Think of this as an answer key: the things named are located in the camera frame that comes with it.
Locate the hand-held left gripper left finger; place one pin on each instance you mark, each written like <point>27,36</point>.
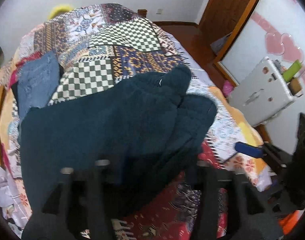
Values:
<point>100,185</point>

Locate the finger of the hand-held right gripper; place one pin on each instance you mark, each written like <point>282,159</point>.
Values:
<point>247,149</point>

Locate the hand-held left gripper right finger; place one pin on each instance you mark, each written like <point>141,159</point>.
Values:
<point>212,187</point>

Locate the dark teal pants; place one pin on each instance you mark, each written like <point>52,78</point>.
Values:
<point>105,130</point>

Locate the white hard case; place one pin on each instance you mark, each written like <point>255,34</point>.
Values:
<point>262,92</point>

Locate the orange object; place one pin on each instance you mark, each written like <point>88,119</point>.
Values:
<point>291,218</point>

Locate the pink toy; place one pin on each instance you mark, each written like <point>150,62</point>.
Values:
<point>227,88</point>

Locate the brown box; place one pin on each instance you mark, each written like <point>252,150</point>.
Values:
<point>295,87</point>

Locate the green bottle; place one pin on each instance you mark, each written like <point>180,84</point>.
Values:
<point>292,70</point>

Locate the grey bag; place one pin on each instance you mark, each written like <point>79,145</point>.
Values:
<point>220,45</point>

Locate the blue jeans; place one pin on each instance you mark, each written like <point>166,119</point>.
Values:
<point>37,85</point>

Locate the patchwork blanket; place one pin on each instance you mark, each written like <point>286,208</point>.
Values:
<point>122,50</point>

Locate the brown wooden door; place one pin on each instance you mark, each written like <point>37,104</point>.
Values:
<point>217,0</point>

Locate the white wall outlet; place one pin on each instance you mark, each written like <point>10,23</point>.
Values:
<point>159,11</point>

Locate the wooden bed frame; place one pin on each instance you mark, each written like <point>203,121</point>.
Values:
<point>142,13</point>

